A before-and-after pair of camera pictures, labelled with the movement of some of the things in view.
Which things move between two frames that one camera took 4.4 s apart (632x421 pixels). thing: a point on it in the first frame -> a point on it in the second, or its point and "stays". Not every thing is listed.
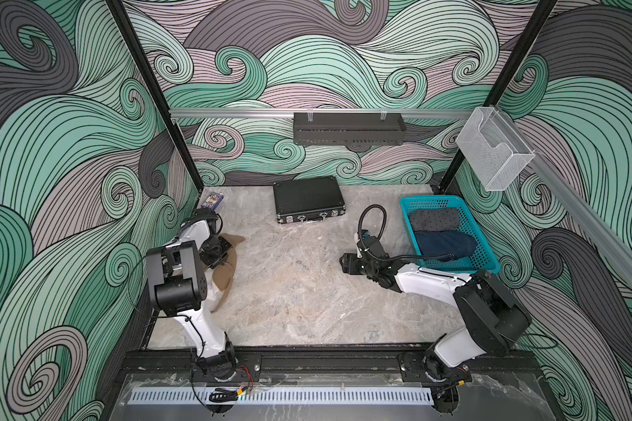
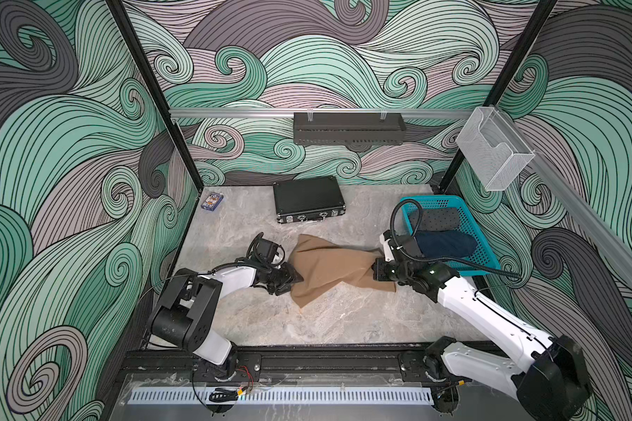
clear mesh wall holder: (494, 151) stays
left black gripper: (211, 262) -> (288, 279)
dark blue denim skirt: (441, 242) stays
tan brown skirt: (222, 274) -> (325, 265)
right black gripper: (348, 264) -> (377, 265)
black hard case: (308, 198) stays
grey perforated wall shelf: (348, 128) stays
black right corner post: (541, 17) stays
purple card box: (212, 201) stays
